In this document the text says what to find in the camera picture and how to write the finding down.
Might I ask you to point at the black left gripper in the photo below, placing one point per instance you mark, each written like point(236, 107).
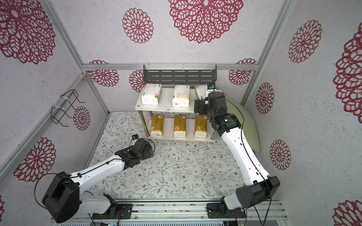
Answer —
point(147, 155)

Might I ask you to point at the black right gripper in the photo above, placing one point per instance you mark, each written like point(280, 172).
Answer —
point(200, 106)

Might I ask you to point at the white tissue pack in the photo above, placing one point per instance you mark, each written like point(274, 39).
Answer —
point(151, 94)
point(181, 96)
point(201, 91)

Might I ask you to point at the gold tissue pack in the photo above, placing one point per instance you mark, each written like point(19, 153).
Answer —
point(157, 125)
point(179, 130)
point(200, 126)

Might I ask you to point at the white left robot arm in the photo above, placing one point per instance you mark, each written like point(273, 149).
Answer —
point(66, 197)

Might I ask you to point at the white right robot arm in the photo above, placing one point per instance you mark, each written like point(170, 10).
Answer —
point(237, 129)

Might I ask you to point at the white two-tier shelf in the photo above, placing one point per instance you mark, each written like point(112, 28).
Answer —
point(166, 109)

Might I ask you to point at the light green pillow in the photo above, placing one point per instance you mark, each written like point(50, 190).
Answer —
point(249, 128)

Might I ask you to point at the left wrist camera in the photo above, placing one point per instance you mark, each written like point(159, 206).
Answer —
point(135, 137)

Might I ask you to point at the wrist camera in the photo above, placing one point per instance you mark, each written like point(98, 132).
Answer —
point(135, 137)
point(211, 87)

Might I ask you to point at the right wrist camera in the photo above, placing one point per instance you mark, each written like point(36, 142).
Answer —
point(211, 87)

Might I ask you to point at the grey wall-mounted metal rack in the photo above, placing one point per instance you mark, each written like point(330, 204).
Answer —
point(183, 76)

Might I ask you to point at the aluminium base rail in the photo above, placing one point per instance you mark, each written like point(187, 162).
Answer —
point(193, 212)

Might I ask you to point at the black wire wall rack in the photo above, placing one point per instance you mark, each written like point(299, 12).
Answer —
point(58, 112)

